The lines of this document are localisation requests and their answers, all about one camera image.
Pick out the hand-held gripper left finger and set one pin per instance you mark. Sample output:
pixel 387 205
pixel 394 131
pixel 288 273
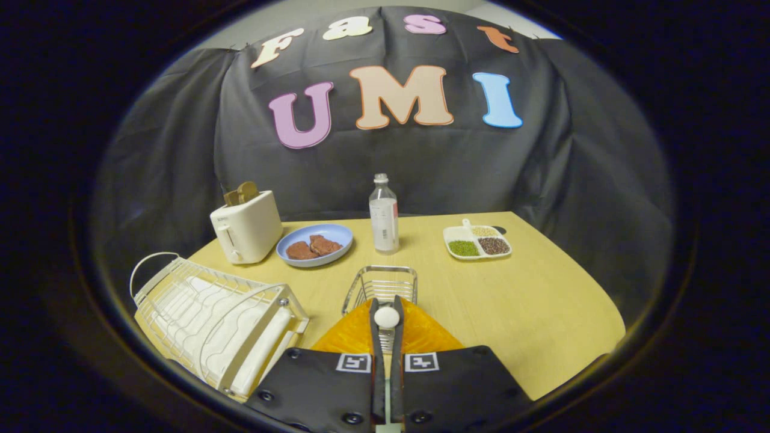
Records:
pixel 377 373

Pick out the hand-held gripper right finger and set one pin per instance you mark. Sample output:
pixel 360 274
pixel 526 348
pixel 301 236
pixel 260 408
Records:
pixel 397 373

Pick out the white spoon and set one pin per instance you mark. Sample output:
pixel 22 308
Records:
pixel 387 317

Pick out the white plate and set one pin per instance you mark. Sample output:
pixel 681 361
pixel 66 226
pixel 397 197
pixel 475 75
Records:
pixel 264 349

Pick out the blue plate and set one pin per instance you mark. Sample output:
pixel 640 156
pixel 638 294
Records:
pixel 328 233

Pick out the white divided dish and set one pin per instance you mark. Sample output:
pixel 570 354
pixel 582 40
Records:
pixel 460 234

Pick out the brown meat patty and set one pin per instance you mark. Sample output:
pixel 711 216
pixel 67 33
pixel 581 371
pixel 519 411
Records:
pixel 299 251
pixel 325 245

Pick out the pile of green beans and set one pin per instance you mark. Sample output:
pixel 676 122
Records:
pixel 464 248

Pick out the clear plastic bottle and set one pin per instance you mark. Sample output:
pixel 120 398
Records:
pixel 384 222

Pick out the pile of dark red beans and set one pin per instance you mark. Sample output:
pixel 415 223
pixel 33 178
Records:
pixel 494 245

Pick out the pile of pale beans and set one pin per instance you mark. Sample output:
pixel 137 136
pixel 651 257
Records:
pixel 484 231

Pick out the cream toaster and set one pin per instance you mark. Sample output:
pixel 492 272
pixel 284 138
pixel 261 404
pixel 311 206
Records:
pixel 249 228

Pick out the black backdrop cloth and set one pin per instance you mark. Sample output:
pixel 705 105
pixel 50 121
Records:
pixel 457 168

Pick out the brown toast slice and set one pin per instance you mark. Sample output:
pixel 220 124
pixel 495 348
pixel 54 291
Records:
pixel 231 197
pixel 248 191

